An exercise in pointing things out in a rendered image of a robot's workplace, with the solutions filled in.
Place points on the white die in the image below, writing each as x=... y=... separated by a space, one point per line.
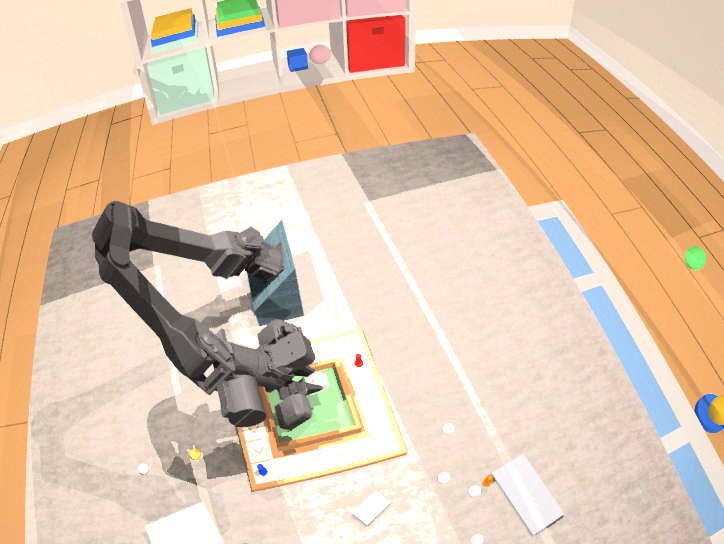
x=318 y=379

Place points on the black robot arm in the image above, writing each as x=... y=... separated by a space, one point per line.
x=188 y=343

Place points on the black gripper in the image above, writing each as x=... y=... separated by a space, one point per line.
x=295 y=407

